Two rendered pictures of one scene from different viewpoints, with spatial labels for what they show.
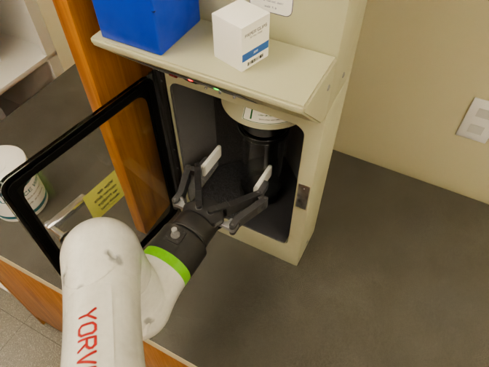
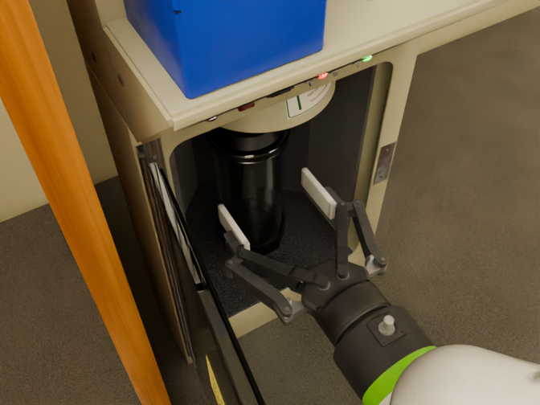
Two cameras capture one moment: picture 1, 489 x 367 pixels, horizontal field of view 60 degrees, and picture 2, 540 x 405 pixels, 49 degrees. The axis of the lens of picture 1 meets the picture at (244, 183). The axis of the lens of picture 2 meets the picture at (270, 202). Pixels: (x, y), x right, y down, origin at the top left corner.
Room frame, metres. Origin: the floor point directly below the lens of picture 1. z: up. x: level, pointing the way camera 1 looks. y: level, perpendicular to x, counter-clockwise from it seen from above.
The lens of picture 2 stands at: (0.34, 0.40, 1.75)
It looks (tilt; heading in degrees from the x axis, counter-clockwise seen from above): 51 degrees down; 302
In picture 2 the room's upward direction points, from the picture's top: straight up
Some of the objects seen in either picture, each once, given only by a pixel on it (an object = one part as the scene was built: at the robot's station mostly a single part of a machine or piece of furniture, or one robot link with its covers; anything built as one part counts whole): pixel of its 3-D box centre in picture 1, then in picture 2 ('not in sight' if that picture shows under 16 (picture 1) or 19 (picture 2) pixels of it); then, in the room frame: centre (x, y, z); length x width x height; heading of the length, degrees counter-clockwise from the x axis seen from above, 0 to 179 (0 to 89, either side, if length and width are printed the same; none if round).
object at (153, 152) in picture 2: (171, 151); (177, 271); (0.61, 0.15, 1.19); 0.03 x 0.02 x 0.39; 63
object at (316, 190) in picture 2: (263, 180); (317, 193); (0.54, -0.04, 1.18); 0.07 x 0.01 x 0.03; 152
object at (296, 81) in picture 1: (212, 77); (331, 53); (0.50, 0.05, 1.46); 0.32 x 0.12 x 0.10; 63
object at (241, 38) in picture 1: (241, 35); not in sight; (0.48, 0.00, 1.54); 0.05 x 0.05 x 0.06; 46
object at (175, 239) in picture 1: (177, 249); (382, 349); (0.38, 0.12, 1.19); 0.09 x 0.06 x 0.12; 62
